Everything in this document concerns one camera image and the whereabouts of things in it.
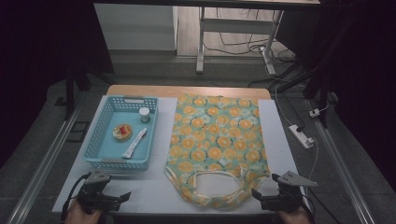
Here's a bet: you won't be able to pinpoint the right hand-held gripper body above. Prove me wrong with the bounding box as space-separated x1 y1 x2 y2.
261 171 318 214

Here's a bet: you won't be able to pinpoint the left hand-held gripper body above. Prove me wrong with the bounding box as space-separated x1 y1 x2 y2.
76 169 122 215

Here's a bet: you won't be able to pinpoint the blue plastic basket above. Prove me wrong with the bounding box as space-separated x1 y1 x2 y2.
82 94 160 172

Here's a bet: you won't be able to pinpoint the white tube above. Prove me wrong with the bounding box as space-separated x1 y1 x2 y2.
120 127 149 160

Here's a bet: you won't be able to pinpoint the orange floral tote bag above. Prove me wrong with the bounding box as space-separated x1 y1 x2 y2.
164 92 271 211

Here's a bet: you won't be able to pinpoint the small jar with white lid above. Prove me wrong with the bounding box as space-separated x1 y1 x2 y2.
138 106 151 124

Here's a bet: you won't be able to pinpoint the person's right hand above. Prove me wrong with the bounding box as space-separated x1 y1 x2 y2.
276 206 312 224

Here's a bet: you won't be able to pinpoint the person's left hand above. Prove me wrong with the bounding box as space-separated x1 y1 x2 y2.
64 200 104 224

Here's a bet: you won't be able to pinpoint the white table mat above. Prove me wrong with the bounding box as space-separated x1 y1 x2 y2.
51 96 312 215

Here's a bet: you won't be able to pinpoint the white power strip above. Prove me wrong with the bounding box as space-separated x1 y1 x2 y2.
288 124 316 149

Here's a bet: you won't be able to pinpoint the black floor plate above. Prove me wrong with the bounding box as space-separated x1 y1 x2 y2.
66 120 91 144

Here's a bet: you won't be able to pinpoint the black metal stand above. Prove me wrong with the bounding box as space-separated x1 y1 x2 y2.
64 63 92 121
303 59 332 129

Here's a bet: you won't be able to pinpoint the white cabinet panel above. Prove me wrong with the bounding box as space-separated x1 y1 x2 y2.
93 3 178 51

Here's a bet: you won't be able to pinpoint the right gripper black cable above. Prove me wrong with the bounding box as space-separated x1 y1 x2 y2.
300 192 316 224

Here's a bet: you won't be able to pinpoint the thin white cable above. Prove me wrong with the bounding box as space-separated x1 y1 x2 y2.
305 138 320 189

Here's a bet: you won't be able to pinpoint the aluminium rail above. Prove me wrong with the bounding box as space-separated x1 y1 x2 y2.
6 92 86 224
306 99 377 224

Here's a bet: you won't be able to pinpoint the black plug cable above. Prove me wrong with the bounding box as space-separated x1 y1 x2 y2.
274 87 306 133

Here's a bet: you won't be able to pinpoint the black floor cables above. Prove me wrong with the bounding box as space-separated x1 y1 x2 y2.
204 8 295 62

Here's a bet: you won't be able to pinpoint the white desk frame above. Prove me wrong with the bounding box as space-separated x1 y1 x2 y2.
195 6 285 76

